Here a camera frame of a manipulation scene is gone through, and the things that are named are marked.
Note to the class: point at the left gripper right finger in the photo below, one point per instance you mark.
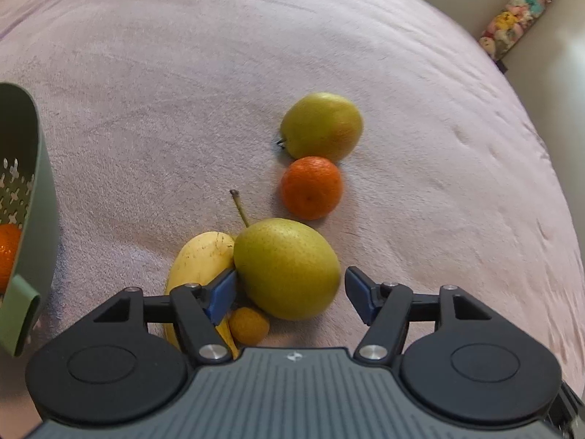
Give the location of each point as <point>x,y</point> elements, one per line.
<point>388,310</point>

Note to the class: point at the yellow-green pear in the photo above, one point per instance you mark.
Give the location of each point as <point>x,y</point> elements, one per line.
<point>285,267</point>
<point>321,124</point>

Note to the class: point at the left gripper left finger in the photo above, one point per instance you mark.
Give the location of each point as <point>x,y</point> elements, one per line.
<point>194,311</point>

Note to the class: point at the pink bed blanket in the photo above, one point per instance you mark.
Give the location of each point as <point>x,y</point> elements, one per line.
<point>155,110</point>

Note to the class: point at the small kumquat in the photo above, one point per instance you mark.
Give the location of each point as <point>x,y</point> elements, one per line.
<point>249,326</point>

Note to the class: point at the yellow banana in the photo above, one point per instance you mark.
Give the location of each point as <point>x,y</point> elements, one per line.
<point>201,260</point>

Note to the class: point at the plush toy hanging rack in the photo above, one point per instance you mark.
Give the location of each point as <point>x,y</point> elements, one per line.
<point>510,25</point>

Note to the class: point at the orange mandarin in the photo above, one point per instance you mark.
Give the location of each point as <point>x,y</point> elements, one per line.
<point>311,188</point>

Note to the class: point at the green colander bowl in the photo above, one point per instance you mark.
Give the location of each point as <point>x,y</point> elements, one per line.
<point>29,201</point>

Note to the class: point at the large orange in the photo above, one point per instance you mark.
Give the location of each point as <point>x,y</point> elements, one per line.
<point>9,243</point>

